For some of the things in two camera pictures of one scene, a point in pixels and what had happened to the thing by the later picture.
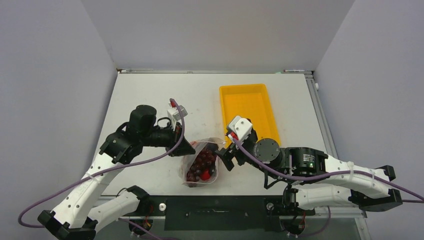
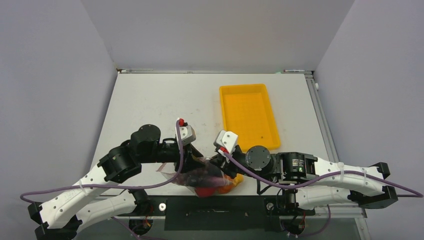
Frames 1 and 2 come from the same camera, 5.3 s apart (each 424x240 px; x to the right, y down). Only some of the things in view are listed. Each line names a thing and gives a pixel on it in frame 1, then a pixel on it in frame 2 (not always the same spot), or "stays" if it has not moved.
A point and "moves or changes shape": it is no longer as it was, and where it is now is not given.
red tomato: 206,176 to 205,191
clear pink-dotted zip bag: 202,167 moves or changes shape
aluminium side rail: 310,78 stays
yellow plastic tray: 251,101 stays
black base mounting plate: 217,212 stays
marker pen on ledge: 293,70 stays
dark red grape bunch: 205,161 moves or changes shape
